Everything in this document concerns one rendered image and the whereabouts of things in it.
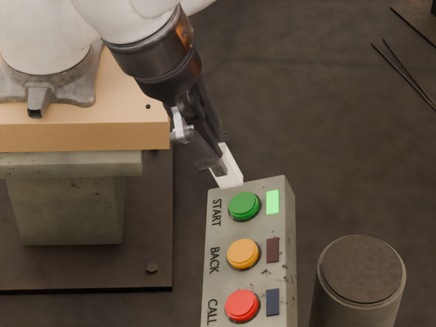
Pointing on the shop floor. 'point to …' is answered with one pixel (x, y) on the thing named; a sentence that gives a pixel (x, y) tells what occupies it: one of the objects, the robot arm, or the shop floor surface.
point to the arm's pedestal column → (89, 232)
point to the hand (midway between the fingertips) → (222, 166)
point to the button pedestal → (239, 231)
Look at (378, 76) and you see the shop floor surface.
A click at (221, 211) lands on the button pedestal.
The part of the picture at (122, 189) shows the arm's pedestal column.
